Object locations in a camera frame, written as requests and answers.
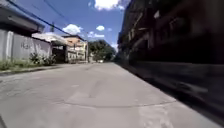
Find tree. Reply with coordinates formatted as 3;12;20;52
87;39;117;63

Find grey concrete road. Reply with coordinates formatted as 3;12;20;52
0;61;224;128

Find beige building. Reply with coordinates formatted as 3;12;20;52
62;34;89;64

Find white roofed shelter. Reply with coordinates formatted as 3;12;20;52
31;31;69;64

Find dark building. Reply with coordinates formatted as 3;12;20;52
115;0;224;114

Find grass verge with weeds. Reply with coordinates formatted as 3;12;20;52
0;53;61;73

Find building with grey roof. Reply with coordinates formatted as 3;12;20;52
0;2;46;37

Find overhead wires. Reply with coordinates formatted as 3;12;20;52
6;0;88;38

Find grey corrugated wall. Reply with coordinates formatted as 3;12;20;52
0;29;53;62

